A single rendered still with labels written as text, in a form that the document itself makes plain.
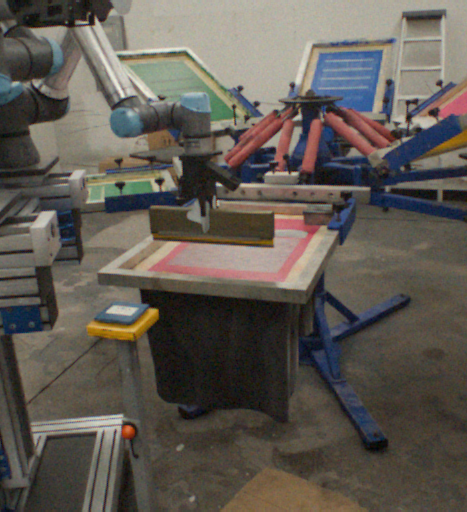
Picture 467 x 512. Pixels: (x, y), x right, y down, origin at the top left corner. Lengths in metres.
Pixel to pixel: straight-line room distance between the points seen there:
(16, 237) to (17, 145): 0.53
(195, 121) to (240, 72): 4.84
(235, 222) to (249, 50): 4.83
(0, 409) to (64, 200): 0.63
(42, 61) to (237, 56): 5.24
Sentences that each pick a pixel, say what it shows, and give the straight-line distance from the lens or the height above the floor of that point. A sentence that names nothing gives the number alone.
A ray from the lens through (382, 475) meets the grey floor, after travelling 2.44.
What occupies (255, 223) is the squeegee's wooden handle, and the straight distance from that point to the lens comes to 1.55.
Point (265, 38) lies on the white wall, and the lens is 6.27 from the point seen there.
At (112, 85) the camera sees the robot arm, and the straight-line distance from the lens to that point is 1.52.
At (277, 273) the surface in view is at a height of 0.95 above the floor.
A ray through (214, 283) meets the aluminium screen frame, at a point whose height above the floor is 0.99.
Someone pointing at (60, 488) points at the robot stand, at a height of 0.21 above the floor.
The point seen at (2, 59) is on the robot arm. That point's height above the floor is 1.56.
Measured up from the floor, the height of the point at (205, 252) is 0.95.
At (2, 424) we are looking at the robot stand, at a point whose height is 0.56.
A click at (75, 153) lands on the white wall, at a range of 7.39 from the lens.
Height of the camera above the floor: 1.56
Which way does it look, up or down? 20 degrees down
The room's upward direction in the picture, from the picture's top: 3 degrees counter-clockwise
